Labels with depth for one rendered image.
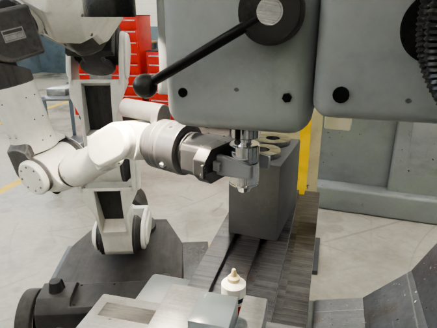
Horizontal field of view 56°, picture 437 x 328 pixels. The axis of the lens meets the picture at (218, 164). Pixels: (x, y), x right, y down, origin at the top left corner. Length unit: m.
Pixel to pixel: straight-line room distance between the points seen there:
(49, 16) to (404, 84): 0.68
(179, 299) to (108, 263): 1.04
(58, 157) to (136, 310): 0.40
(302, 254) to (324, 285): 1.58
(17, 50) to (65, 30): 0.12
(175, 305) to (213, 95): 0.30
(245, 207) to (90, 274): 0.81
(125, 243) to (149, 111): 0.87
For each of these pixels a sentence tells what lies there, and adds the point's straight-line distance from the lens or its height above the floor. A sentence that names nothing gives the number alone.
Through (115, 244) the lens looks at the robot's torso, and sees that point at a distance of 1.53.
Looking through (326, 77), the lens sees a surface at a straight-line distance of 0.47.
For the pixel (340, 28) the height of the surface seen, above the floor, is 1.44.
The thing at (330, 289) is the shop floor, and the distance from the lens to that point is 2.48.
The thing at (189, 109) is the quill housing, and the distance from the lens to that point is 0.52.
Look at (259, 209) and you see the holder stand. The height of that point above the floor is 1.03.
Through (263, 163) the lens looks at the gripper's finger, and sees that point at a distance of 0.64.
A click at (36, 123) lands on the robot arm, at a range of 0.92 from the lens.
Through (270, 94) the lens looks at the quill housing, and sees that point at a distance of 0.50.
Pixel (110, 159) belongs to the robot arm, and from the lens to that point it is 0.74.
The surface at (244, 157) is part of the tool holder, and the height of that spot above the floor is 1.25.
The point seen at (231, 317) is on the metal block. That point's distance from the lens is 0.54.
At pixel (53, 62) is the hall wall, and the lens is 12.03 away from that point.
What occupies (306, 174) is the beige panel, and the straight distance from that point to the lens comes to 2.47.
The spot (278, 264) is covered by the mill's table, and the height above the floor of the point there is 0.96.
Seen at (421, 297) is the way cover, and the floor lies 0.99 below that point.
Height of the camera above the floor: 1.45
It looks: 20 degrees down
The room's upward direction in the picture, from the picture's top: straight up
